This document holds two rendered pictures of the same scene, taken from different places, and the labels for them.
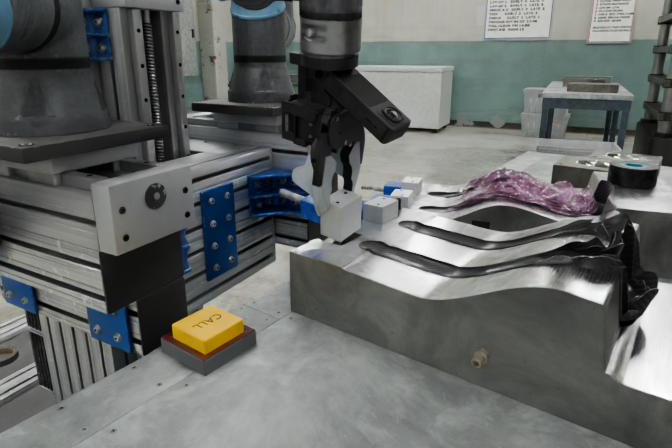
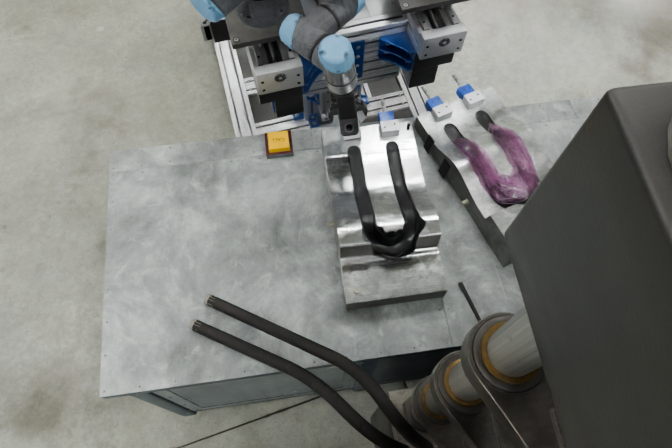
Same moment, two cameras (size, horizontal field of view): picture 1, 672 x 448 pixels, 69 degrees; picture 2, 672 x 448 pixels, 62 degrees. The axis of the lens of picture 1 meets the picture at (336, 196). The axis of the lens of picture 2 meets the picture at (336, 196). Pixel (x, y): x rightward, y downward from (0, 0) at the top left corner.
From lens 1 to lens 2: 1.24 m
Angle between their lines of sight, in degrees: 56
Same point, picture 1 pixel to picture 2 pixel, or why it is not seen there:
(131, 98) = not seen: outside the picture
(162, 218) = (283, 84)
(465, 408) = (319, 231)
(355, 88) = (341, 106)
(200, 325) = (274, 140)
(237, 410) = (263, 180)
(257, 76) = not seen: outside the picture
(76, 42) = not seen: outside the picture
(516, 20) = not seen: outside the picture
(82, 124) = (265, 24)
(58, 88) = (257, 8)
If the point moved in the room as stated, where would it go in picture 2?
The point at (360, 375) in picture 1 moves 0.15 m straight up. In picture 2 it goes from (307, 196) to (305, 170)
